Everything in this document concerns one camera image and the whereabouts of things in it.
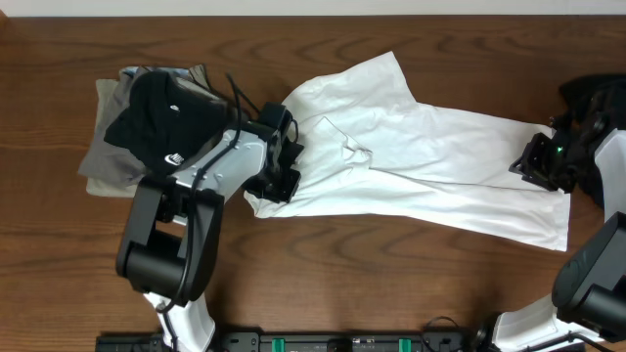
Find white t-shirt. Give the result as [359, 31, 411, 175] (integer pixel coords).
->
[247, 53, 570, 251]

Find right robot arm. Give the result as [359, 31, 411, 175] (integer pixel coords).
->
[470, 75, 625, 351]

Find beige folded garment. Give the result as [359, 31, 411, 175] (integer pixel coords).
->
[78, 66, 159, 198]

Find black crumpled garment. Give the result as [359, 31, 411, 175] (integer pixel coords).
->
[558, 73, 625, 208]

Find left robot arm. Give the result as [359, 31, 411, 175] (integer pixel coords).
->
[116, 103, 304, 351]

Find black Nike t-shirt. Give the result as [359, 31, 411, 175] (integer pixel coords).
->
[104, 71, 230, 177]

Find grey folded garment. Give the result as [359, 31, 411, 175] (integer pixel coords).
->
[78, 64, 217, 188]

